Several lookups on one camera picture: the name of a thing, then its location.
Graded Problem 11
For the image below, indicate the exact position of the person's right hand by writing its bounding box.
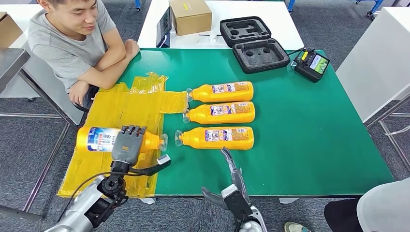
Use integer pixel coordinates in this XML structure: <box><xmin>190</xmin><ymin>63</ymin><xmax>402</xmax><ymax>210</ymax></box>
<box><xmin>124</xmin><ymin>39</ymin><xmax>141</xmax><ymax>61</ymax></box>

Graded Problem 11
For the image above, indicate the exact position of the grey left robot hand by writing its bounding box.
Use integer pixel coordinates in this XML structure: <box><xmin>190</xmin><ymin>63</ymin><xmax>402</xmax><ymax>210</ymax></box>
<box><xmin>111</xmin><ymin>125</ymin><xmax>147</xmax><ymax>167</ymax></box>

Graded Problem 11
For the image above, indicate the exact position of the person's left hand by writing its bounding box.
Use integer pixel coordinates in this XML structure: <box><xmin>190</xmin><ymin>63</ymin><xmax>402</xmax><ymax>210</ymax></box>
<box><xmin>69</xmin><ymin>80</ymin><xmax>91</xmax><ymax>108</ymax></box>

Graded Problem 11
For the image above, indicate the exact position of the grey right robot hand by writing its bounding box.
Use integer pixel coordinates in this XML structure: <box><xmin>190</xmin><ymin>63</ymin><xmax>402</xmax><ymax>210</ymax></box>
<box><xmin>201</xmin><ymin>146</ymin><xmax>252</xmax><ymax>210</ymax></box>

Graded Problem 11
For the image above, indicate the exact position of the orange bottle with clear cap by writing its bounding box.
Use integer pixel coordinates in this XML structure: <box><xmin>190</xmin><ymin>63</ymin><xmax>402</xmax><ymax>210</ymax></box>
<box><xmin>174</xmin><ymin>126</ymin><xmax>255</xmax><ymax>150</ymax></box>
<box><xmin>76</xmin><ymin>126</ymin><xmax>168</xmax><ymax>153</ymax></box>
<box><xmin>182</xmin><ymin>101</ymin><xmax>256</xmax><ymax>125</ymax></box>
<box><xmin>186</xmin><ymin>81</ymin><xmax>254</xmax><ymax>104</ymax></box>

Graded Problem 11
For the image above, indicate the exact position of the black tablet on stand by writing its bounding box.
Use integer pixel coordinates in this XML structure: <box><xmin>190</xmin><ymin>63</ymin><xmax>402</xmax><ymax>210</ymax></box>
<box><xmin>155</xmin><ymin>6</ymin><xmax>174</xmax><ymax>49</ymax></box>

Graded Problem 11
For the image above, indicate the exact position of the yellow taped sheet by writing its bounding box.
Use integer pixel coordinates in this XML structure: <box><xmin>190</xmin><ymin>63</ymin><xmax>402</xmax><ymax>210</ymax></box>
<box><xmin>57</xmin><ymin>72</ymin><xmax>188</xmax><ymax>199</ymax></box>

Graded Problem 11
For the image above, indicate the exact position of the person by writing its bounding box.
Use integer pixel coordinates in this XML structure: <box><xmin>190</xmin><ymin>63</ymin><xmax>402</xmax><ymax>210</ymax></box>
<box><xmin>284</xmin><ymin>177</ymin><xmax>410</xmax><ymax>232</ymax></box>
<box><xmin>27</xmin><ymin>0</ymin><xmax>141</xmax><ymax>110</ymax></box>

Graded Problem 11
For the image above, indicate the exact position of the cardboard box with yellow label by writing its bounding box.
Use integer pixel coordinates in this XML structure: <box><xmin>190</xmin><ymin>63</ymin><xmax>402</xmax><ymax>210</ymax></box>
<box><xmin>168</xmin><ymin>0</ymin><xmax>212</xmax><ymax>36</ymax></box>

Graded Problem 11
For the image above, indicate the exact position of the steel table with metal legs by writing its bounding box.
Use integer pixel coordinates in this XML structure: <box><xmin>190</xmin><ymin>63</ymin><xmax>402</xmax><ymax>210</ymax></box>
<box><xmin>0</xmin><ymin>48</ymin><xmax>72</xmax><ymax>222</ymax></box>

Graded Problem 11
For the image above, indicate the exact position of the plain cardboard box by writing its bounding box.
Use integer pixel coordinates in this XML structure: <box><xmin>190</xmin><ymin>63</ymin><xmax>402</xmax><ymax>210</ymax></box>
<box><xmin>0</xmin><ymin>12</ymin><xmax>24</xmax><ymax>49</ymax></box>

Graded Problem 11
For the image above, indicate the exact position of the black foam-lined case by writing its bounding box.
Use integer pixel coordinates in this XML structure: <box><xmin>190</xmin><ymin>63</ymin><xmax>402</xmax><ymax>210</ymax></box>
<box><xmin>219</xmin><ymin>16</ymin><xmax>291</xmax><ymax>74</ymax></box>

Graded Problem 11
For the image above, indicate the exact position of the black remote controller with screen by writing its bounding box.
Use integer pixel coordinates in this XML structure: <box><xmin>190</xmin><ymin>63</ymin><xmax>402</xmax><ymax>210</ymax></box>
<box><xmin>290</xmin><ymin>44</ymin><xmax>331</xmax><ymax>83</ymax></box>

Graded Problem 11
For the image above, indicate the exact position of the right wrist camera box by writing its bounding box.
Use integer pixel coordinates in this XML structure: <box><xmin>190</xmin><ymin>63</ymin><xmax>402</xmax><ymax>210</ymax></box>
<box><xmin>221</xmin><ymin>184</ymin><xmax>254</xmax><ymax>220</ymax></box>

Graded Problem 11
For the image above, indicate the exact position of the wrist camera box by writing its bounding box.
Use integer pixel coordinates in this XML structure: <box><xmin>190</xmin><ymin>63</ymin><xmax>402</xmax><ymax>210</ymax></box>
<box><xmin>130</xmin><ymin>154</ymin><xmax>172</xmax><ymax>177</ymax></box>
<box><xmin>221</xmin><ymin>184</ymin><xmax>254</xmax><ymax>220</ymax></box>

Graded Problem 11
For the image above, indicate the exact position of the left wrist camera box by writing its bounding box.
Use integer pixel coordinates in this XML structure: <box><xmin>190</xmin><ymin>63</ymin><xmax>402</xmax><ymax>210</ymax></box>
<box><xmin>130</xmin><ymin>154</ymin><xmax>172</xmax><ymax>177</ymax></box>

